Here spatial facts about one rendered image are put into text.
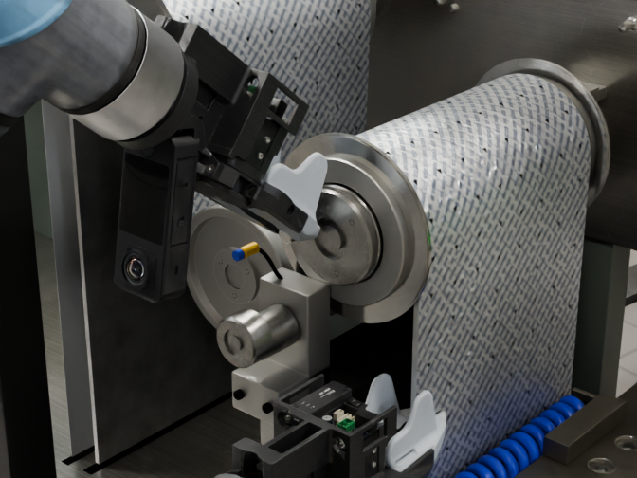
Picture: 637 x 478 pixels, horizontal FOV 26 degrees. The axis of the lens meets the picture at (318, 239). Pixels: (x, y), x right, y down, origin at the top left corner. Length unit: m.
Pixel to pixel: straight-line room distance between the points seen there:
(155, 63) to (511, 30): 0.54
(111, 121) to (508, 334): 0.44
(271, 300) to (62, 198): 0.31
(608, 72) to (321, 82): 0.25
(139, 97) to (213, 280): 0.37
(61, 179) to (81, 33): 0.52
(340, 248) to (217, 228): 0.15
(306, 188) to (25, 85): 0.26
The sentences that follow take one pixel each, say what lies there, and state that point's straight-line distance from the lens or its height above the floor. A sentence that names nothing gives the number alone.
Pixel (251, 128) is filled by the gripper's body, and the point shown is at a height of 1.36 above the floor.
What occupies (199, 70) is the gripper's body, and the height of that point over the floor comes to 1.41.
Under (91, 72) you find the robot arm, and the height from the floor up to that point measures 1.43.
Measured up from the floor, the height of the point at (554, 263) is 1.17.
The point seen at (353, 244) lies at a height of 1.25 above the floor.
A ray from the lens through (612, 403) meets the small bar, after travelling 1.22.
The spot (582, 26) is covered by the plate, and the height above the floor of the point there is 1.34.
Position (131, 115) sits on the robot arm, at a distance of 0.82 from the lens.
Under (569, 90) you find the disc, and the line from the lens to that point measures 1.18.
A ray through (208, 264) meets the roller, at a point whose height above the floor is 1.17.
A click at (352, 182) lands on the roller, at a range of 1.00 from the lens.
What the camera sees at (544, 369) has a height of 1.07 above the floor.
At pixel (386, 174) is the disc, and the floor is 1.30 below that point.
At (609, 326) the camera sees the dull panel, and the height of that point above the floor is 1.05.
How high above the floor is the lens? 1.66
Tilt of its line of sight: 24 degrees down
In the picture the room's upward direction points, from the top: straight up
